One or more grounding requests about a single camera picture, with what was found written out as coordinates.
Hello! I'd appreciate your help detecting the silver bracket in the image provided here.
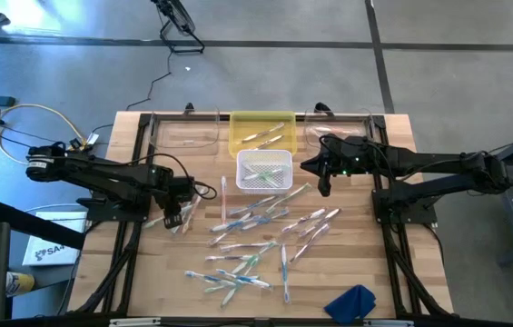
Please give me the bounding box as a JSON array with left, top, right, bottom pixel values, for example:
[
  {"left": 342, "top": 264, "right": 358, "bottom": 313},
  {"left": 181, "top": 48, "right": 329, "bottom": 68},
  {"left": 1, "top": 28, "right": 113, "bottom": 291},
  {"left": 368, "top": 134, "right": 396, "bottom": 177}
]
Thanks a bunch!
[
  {"left": 362, "top": 319, "right": 417, "bottom": 327},
  {"left": 108, "top": 317, "right": 163, "bottom": 327}
]

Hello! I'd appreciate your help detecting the blue toothbrush in clear wrap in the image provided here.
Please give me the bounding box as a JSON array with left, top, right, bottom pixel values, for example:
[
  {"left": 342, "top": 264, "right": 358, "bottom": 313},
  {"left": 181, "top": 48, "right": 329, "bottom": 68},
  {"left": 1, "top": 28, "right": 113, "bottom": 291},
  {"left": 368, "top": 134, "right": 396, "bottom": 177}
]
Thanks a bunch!
[
  {"left": 183, "top": 270, "right": 238, "bottom": 288},
  {"left": 279, "top": 243, "right": 291, "bottom": 305},
  {"left": 216, "top": 264, "right": 274, "bottom": 291},
  {"left": 241, "top": 206, "right": 291, "bottom": 231},
  {"left": 227, "top": 194, "right": 279, "bottom": 216},
  {"left": 209, "top": 215, "right": 258, "bottom": 233}
]

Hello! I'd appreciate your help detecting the blue cloth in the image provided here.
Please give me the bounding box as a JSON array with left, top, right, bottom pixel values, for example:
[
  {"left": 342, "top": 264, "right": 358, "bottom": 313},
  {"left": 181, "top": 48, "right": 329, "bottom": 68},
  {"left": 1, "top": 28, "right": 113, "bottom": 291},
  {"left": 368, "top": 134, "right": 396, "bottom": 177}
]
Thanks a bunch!
[{"left": 322, "top": 283, "right": 378, "bottom": 325}]

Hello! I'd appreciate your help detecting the white printed box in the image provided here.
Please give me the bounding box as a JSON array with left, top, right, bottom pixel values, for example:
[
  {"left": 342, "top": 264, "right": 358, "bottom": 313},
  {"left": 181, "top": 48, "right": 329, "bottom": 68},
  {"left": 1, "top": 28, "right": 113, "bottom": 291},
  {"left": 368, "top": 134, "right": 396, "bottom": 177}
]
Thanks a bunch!
[{"left": 21, "top": 211, "right": 89, "bottom": 267}]

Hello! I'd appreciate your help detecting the grey desk frame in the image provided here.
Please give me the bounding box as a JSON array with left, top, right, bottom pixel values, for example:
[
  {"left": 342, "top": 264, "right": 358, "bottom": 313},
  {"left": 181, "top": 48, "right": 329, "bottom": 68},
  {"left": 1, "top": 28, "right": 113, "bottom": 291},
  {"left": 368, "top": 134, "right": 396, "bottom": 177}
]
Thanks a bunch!
[{"left": 472, "top": 124, "right": 513, "bottom": 268}]

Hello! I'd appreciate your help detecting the purple toothbrush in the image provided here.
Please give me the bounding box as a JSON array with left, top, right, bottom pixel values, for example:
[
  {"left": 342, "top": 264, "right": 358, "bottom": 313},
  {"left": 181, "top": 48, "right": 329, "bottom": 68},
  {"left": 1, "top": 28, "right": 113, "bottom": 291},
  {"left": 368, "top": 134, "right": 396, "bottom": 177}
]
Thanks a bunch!
[
  {"left": 289, "top": 222, "right": 331, "bottom": 263},
  {"left": 250, "top": 134, "right": 285, "bottom": 152},
  {"left": 219, "top": 238, "right": 279, "bottom": 251},
  {"left": 207, "top": 225, "right": 240, "bottom": 248},
  {"left": 239, "top": 121, "right": 286, "bottom": 145},
  {"left": 281, "top": 207, "right": 328, "bottom": 234},
  {"left": 204, "top": 252, "right": 258, "bottom": 262},
  {"left": 298, "top": 207, "right": 342, "bottom": 238}
]

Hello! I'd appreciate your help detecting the black stand cable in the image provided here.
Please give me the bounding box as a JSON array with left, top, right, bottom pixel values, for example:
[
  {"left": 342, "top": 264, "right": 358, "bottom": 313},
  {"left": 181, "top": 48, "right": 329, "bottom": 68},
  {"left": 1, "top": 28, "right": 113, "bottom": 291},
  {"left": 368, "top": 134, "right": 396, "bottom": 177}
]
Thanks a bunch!
[{"left": 124, "top": 50, "right": 173, "bottom": 113}]

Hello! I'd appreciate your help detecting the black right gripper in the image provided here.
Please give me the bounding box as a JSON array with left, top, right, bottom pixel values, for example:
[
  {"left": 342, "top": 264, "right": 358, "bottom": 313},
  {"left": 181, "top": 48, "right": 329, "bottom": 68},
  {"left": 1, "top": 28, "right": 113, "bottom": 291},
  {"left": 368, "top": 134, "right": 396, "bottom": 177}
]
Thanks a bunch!
[{"left": 300, "top": 134, "right": 378, "bottom": 198}]

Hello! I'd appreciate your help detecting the white perforated plastic basket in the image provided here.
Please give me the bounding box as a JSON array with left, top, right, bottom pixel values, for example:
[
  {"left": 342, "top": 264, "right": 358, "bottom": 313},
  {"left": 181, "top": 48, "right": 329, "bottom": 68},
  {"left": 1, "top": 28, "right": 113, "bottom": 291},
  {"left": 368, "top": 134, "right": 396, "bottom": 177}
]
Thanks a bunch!
[{"left": 235, "top": 148, "right": 294, "bottom": 195}]

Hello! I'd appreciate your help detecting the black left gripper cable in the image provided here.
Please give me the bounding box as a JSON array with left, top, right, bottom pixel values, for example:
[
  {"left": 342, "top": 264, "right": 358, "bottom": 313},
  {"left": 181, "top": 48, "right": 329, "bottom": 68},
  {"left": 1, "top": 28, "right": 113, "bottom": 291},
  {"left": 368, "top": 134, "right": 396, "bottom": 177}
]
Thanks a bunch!
[{"left": 123, "top": 152, "right": 219, "bottom": 202}]

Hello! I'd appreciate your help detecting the yellow floor cable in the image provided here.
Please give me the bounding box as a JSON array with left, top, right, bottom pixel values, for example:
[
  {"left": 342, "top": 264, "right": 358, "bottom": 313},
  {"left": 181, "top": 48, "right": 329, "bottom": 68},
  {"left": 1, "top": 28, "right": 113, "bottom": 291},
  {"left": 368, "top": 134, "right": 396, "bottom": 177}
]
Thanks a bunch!
[{"left": 0, "top": 74, "right": 87, "bottom": 168}]

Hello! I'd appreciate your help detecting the yellow and white can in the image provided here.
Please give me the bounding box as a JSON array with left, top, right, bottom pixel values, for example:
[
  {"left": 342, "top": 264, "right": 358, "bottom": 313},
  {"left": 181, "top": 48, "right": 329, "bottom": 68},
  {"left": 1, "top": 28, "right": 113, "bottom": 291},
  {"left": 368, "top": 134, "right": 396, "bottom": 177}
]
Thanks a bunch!
[{"left": 5, "top": 271, "right": 36, "bottom": 299}]

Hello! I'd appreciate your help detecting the black floor cable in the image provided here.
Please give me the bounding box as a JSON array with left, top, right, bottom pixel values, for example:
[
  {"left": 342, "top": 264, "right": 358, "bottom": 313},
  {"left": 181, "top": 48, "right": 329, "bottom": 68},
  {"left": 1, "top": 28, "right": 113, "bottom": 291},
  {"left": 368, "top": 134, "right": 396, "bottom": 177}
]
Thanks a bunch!
[{"left": 0, "top": 120, "right": 116, "bottom": 192}]

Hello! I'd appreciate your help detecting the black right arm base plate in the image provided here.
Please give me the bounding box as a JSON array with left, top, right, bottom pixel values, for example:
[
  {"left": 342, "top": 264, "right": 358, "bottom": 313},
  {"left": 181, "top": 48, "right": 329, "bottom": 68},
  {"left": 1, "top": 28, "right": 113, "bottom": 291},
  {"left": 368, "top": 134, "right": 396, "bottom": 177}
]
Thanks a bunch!
[{"left": 370, "top": 186, "right": 447, "bottom": 225}]

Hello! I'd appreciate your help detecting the clear plastic bin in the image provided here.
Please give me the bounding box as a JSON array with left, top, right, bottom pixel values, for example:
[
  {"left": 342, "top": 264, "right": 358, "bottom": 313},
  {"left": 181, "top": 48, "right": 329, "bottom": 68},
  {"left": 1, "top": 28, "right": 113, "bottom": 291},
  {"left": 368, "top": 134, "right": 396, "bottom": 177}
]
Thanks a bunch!
[
  {"left": 148, "top": 108, "right": 221, "bottom": 150},
  {"left": 302, "top": 107, "right": 378, "bottom": 154}
]

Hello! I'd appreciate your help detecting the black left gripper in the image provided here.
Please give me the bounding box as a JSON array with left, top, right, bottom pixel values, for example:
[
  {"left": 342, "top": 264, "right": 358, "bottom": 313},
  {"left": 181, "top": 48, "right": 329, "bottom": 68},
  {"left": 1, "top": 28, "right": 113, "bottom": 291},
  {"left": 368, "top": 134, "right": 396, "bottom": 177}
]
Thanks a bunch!
[{"left": 153, "top": 167, "right": 198, "bottom": 229}]

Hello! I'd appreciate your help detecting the yellow translucent plastic bin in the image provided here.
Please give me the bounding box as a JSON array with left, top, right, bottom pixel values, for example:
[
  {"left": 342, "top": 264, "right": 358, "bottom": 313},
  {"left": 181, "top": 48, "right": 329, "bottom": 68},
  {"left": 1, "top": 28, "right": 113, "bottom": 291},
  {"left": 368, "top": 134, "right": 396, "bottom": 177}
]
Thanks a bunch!
[{"left": 227, "top": 110, "right": 299, "bottom": 160}]

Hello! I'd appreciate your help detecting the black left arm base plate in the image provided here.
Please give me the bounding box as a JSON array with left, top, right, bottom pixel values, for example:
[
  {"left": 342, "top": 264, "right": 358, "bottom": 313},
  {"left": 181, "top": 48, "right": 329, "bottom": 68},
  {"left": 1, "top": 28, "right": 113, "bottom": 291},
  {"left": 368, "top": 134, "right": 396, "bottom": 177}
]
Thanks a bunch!
[{"left": 76, "top": 186, "right": 153, "bottom": 223}]

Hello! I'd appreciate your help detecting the black diagonal beam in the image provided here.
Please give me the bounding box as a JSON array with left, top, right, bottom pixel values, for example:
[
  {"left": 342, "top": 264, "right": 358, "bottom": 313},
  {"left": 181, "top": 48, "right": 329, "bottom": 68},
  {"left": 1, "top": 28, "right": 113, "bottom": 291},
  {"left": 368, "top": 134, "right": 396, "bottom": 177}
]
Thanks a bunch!
[{"left": 0, "top": 199, "right": 87, "bottom": 251}]

